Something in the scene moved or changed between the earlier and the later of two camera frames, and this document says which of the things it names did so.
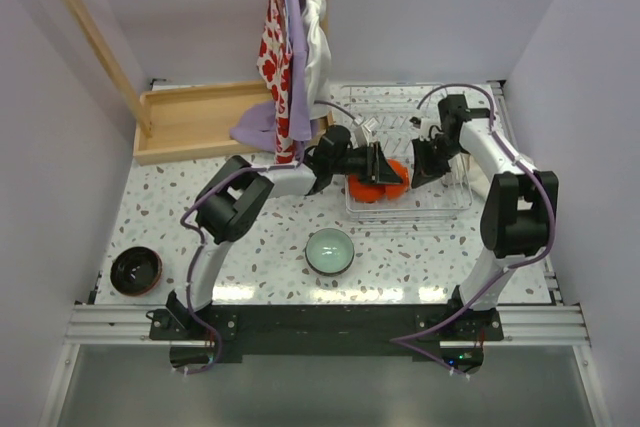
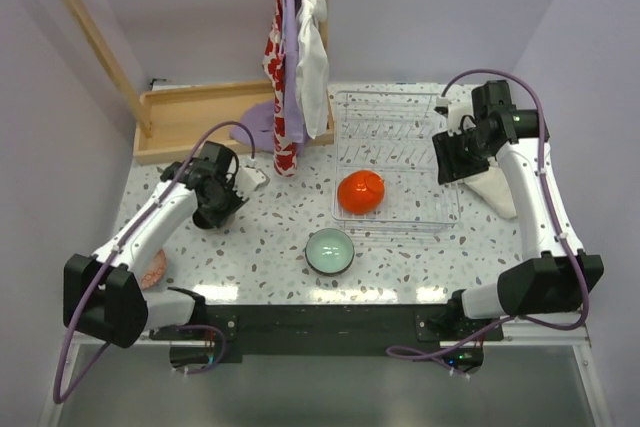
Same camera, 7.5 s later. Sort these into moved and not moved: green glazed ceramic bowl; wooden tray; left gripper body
Moved: left gripper body
Not moved: wooden tray; green glazed ceramic bowl
